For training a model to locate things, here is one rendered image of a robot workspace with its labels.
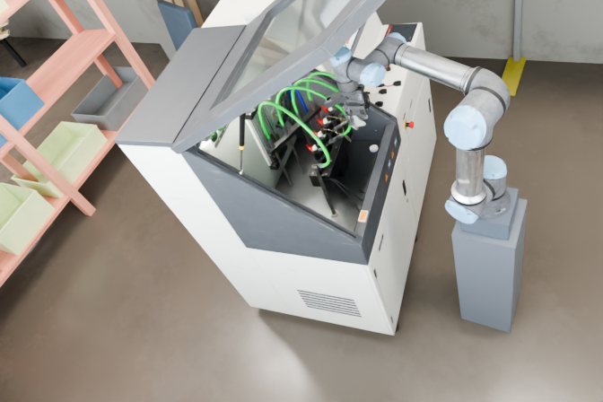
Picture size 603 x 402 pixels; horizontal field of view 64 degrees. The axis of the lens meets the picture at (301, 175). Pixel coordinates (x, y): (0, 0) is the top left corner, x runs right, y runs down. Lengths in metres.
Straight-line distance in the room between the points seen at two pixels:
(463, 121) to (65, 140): 3.73
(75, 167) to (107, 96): 0.93
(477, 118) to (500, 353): 1.53
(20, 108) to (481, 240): 3.07
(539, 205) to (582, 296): 0.58
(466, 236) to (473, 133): 0.72
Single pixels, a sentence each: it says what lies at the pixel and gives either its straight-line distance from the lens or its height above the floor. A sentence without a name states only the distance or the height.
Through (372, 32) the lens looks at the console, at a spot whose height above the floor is 1.03.
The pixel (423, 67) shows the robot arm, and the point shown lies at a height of 1.53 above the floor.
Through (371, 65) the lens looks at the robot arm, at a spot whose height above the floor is 1.57.
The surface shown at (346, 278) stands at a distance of 2.20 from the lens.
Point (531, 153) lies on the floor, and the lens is 3.39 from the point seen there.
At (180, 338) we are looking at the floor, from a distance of 3.18.
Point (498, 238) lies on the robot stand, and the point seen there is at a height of 0.80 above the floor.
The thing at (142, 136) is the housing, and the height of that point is 1.50.
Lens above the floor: 2.53
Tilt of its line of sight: 46 degrees down
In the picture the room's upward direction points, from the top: 24 degrees counter-clockwise
